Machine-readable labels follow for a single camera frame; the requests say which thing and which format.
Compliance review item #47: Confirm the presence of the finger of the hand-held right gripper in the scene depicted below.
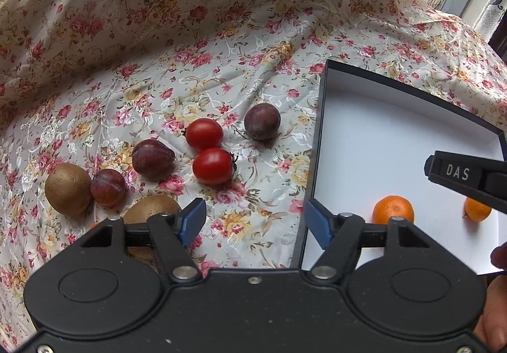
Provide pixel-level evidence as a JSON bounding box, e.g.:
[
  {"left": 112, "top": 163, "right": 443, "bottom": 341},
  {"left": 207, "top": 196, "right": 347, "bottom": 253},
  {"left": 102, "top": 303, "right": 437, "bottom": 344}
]
[{"left": 424, "top": 151, "right": 507, "bottom": 215}]

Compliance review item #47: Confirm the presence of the floral printed cloth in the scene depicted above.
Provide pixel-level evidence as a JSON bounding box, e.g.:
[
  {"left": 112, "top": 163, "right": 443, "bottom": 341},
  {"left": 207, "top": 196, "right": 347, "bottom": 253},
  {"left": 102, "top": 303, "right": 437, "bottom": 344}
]
[{"left": 0, "top": 0, "right": 507, "bottom": 350}]

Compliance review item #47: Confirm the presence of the brown kiwi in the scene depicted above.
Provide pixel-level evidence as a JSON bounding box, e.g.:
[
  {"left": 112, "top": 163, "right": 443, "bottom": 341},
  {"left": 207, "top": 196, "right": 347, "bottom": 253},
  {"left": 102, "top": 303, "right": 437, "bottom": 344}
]
[
  {"left": 123, "top": 195, "right": 183, "bottom": 263},
  {"left": 44, "top": 163, "right": 93, "bottom": 218}
]

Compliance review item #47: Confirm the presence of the red tomato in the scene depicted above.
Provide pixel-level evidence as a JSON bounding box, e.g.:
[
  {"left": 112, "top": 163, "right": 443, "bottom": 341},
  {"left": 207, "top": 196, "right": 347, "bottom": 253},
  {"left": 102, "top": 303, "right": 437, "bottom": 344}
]
[
  {"left": 192, "top": 147, "right": 237, "bottom": 185},
  {"left": 183, "top": 118, "right": 224, "bottom": 151}
]

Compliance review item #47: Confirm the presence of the dark purple plum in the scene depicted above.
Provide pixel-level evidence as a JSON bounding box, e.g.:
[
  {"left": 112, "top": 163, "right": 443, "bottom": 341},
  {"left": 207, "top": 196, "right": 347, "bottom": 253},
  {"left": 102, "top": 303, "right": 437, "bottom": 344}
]
[{"left": 243, "top": 103, "right": 282, "bottom": 141}]

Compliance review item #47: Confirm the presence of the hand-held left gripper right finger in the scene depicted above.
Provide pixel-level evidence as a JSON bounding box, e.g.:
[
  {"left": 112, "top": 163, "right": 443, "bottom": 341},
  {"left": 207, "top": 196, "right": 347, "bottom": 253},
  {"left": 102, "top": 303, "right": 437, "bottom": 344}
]
[{"left": 304, "top": 198, "right": 431, "bottom": 283}]

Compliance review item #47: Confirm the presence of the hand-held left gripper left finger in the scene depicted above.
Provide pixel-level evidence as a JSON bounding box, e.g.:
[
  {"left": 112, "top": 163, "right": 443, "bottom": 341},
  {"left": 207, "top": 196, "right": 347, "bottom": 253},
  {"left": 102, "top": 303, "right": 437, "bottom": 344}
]
[{"left": 81, "top": 198, "right": 207, "bottom": 283}]

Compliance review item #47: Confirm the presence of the dark cabinet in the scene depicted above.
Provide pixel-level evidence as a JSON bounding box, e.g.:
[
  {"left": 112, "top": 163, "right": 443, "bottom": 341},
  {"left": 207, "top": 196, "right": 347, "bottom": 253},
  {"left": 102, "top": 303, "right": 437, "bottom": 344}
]
[{"left": 488, "top": 16, "right": 507, "bottom": 58}]

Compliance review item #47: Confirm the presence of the person's right hand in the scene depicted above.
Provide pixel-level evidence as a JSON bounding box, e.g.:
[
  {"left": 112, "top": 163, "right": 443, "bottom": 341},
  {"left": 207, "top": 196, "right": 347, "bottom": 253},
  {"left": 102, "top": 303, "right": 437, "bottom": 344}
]
[{"left": 473, "top": 240, "right": 507, "bottom": 353}]

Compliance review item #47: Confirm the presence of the black box with white inside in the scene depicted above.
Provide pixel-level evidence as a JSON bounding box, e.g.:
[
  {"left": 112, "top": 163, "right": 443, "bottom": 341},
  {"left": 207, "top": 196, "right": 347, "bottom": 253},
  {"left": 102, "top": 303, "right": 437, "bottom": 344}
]
[{"left": 291, "top": 59, "right": 507, "bottom": 276}]

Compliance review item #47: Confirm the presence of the orange tangerine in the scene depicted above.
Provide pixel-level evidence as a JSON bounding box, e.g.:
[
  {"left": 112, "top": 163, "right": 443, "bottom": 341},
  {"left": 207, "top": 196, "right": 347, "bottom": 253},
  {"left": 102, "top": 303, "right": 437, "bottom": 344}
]
[
  {"left": 463, "top": 196, "right": 493, "bottom": 223},
  {"left": 372, "top": 195, "right": 415, "bottom": 225}
]

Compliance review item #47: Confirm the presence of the dark red plum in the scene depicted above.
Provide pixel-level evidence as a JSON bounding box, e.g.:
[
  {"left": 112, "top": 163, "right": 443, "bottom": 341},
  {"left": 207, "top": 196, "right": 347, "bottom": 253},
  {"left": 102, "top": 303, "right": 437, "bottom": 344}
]
[{"left": 132, "top": 139, "right": 176, "bottom": 182}]

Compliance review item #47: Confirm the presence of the grey patterned curtain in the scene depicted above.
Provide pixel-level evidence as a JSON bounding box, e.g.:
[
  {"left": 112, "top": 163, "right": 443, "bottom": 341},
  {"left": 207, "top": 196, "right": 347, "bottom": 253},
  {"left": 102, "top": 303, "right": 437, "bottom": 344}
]
[{"left": 473, "top": 0, "right": 507, "bottom": 47}]

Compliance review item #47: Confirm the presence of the reddish orange plum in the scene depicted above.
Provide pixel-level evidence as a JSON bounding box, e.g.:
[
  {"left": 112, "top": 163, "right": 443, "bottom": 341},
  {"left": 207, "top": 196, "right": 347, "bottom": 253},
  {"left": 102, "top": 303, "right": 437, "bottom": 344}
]
[{"left": 90, "top": 169, "right": 128, "bottom": 207}]

